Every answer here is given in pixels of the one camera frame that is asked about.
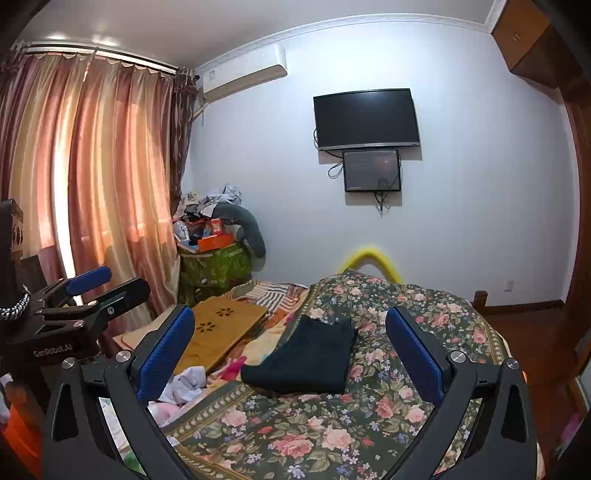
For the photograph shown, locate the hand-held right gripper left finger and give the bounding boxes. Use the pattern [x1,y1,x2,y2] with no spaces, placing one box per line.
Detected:
[41,305,197,480]

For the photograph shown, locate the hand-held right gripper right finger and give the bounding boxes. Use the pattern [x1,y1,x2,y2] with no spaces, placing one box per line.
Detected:
[385,305,539,480]

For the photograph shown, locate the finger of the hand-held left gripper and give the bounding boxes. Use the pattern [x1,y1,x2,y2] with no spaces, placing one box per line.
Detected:
[36,277,151,334]
[34,267,113,311]

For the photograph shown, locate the dark teal pants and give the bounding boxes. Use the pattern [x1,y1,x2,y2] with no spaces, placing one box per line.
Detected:
[240,315,360,394]

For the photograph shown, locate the white crumpled cloth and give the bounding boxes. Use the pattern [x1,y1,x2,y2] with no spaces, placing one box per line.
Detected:
[147,366,207,428]

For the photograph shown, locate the wooden lap desk board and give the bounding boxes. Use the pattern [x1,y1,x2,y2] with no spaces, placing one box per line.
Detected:
[113,296,269,374]

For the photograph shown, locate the cream and pink bedsheet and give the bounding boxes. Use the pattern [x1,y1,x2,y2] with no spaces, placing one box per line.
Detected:
[205,281,310,384]

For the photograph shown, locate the orange container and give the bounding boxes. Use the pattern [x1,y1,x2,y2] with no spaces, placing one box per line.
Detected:
[0,401,43,480]

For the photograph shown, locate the green storage bag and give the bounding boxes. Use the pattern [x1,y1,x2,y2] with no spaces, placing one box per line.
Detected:
[178,242,254,308]

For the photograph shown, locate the orange box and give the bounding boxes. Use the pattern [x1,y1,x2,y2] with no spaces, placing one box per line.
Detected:
[196,233,235,252]

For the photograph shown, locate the yellow foam tube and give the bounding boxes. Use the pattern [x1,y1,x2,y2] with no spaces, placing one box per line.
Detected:
[339,247,402,282]

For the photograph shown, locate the pink curtain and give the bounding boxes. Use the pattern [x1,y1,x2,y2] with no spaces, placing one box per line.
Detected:
[0,44,197,324]

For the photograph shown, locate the striped cloth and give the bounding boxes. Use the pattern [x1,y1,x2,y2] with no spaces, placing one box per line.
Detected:
[245,282,296,319]

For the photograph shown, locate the floral blanket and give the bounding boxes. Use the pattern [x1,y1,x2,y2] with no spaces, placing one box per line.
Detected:
[159,271,511,480]

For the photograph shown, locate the pile of crumpled clothes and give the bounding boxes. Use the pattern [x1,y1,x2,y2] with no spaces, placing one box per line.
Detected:
[178,184,243,222]

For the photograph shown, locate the small black monitor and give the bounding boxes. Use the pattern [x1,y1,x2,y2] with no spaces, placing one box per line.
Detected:
[342,148,402,193]

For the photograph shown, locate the white air conditioner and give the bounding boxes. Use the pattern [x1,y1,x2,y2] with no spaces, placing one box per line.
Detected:
[202,44,288,103]

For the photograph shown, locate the brown wooden wardrobe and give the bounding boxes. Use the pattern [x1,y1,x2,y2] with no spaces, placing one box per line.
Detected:
[490,0,591,93]

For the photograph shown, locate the black monitor cables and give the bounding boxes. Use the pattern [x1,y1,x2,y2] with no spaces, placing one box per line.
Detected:
[327,161,394,216]

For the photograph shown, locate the curtain rail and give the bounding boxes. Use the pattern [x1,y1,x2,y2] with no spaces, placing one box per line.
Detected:
[23,41,181,75]

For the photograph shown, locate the black wall television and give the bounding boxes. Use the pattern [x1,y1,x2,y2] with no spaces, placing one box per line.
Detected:
[313,88,422,152]

